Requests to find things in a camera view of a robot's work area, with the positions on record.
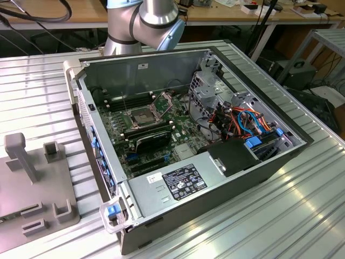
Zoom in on black expansion slot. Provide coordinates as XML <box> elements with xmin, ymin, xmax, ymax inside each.
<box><xmin>125</xmin><ymin>155</ymin><xmax>165</xmax><ymax>173</ymax></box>

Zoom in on black drive bay cover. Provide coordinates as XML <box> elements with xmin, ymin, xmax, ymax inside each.
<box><xmin>196</xmin><ymin>139</ymin><xmax>262</xmax><ymax>178</ymax></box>

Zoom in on metal socket cover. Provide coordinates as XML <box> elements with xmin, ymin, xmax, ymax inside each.
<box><xmin>149</xmin><ymin>91</ymin><xmax>175</xmax><ymax>119</ymax></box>

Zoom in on open PC case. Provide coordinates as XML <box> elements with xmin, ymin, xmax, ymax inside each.
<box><xmin>62</xmin><ymin>45</ymin><xmax>315</xmax><ymax>256</ymax></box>

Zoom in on blue case latch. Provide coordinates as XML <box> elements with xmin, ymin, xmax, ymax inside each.
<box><xmin>106</xmin><ymin>205</ymin><xmax>120</xmax><ymax>220</ymax></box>

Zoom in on blue wire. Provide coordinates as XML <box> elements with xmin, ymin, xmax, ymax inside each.
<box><xmin>237</xmin><ymin>108</ymin><xmax>264</xmax><ymax>136</ymax></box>

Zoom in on white metal shelf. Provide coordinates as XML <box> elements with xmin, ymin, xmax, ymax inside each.
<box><xmin>276</xmin><ymin>28</ymin><xmax>345</xmax><ymax>87</ymax></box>

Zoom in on black equipment case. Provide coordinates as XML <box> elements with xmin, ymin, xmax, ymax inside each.
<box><xmin>281</xmin><ymin>60</ymin><xmax>318</xmax><ymax>91</ymax></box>

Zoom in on orange wire bundle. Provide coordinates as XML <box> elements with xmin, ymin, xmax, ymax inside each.
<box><xmin>209</xmin><ymin>106</ymin><xmax>276</xmax><ymax>135</ymax></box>

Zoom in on long wooden desk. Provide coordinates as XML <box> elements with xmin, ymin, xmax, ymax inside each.
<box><xmin>0</xmin><ymin>0</ymin><xmax>345</xmax><ymax>30</ymax></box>

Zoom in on flat cardboard piece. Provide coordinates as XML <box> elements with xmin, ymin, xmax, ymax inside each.
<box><xmin>290</xmin><ymin>4</ymin><xmax>341</xmax><ymax>19</ymax></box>

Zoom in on silver power supply unit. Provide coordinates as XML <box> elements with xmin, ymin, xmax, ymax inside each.
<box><xmin>126</xmin><ymin>151</ymin><xmax>226</xmax><ymax>219</ymax></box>

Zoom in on black mesh panel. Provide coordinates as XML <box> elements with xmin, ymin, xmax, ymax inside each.
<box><xmin>285</xmin><ymin>88</ymin><xmax>341</xmax><ymax>133</ymax></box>

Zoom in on silver drive cage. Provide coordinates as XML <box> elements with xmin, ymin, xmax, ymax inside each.
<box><xmin>188</xmin><ymin>50</ymin><xmax>259</xmax><ymax>119</ymax></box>

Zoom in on blue disk carrier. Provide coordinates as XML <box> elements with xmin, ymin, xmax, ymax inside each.
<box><xmin>244</xmin><ymin>129</ymin><xmax>286</xmax><ymax>162</ymax></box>

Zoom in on black graphics card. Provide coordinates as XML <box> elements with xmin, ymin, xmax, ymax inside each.
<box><xmin>134</xmin><ymin>129</ymin><xmax>173</xmax><ymax>154</ymax></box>

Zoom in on green motherboard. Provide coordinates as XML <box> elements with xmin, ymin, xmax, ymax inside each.
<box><xmin>95</xmin><ymin>91</ymin><xmax>205</xmax><ymax>180</ymax></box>

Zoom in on silver chipset heatsink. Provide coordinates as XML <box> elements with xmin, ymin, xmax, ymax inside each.
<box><xmin>174</xmin><ymin>144</ymin><xmax>197</xmax><ymax>160</ymax></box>

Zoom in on black stand pole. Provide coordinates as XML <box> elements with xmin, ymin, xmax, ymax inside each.
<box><xmin>246</xmin><ymin>0</ymin><xmax>279</xmax><ymax>54</ymax></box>

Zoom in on grey parts rack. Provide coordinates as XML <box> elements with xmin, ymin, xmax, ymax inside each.
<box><xmin>0</xmin><ymin>132</ymin><xmax>81</xmax><ymax>254</ymax></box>

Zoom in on white box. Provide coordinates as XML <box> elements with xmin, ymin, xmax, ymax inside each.
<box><xmin>240</xmin><ymin>4</ymin><xmax>278</xmax><ymax>16</ymax></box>

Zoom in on CPU socket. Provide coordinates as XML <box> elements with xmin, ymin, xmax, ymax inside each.
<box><xmin>126</xmin><ymin>107</ymin><xmax>160</xmax><ymax>127</ymax></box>

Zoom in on black RAM slot bank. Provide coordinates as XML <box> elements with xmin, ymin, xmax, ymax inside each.
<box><xmin>103</xmin><ymin>91</ymin><xmax>156</xmax><ymax>113</ymax></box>
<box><xmin>122</xmin><ymin>120</ymin><xmax>176</xmax><ymax>140</ymax></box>

